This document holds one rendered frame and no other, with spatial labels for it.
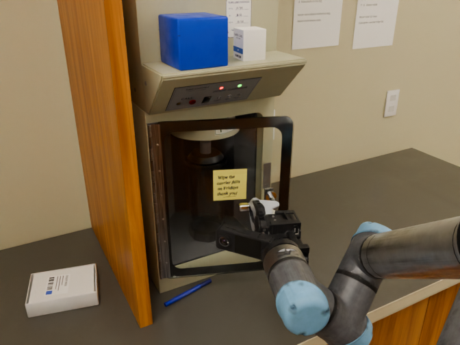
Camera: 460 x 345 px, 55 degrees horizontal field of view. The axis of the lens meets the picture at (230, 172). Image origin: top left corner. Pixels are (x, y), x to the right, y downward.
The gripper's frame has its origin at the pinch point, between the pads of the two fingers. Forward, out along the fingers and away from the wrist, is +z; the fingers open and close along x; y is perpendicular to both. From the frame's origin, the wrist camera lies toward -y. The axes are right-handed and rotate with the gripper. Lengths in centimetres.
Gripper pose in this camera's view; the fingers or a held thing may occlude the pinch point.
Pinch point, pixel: (250, 207)
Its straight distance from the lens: 98.2
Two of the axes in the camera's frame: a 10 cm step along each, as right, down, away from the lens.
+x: 0.0, -9.1, -4.2
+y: 9.9, -0.6, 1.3
